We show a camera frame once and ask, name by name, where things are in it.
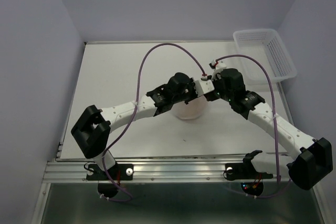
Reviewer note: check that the white plastic basket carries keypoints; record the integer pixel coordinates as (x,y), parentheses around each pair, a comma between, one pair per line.
(266,47)

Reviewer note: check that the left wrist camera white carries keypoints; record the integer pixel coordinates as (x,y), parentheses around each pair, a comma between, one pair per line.
(203,86)

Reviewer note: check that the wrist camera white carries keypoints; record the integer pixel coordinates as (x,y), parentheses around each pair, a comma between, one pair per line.
(217,66)
(203,86)

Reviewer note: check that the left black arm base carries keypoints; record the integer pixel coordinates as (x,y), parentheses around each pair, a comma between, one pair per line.
(109,186)

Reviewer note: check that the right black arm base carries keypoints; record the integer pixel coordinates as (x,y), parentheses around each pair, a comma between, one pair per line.
(252,184)

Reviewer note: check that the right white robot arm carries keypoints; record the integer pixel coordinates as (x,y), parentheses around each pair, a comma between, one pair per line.
(307,161)

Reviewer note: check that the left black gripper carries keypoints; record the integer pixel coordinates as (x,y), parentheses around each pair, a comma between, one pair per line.
(191,85)

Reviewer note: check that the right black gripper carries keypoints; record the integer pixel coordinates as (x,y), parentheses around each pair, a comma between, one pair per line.
(210,96)

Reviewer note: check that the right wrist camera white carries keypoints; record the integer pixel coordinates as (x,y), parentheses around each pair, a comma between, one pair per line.
(217,66)

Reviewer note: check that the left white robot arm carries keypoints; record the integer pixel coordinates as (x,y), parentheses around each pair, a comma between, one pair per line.
(92,129)

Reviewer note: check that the aluminium mounting rail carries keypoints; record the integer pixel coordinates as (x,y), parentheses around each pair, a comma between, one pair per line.
(203,169)

